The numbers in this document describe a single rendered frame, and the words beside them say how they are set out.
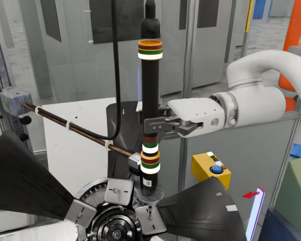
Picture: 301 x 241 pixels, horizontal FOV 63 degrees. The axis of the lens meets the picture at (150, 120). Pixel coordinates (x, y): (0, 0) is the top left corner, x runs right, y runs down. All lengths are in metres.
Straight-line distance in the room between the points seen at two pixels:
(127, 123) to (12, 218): 0.42
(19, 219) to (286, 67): 0.77
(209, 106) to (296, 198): 0.64
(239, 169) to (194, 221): 1.21
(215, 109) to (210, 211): 0.33
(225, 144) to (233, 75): 1.10
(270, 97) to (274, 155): 1.43
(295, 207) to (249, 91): 0.62
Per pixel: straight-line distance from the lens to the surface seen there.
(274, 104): 0.61
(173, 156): 1.53
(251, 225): 0.93
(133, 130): 0.69
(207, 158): 1.11
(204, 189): 0.79
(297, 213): 1.11
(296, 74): 0.53
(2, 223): 0.85
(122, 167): 0.67
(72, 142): 0.90
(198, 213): 0.72
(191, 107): 0.52
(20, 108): 0.99
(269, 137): 1.88
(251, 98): 0.58
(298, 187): 1.06
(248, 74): 0.60
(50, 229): 0.79
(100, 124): 0.91
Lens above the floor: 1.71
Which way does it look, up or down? 27 degrees down
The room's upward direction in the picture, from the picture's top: straight up
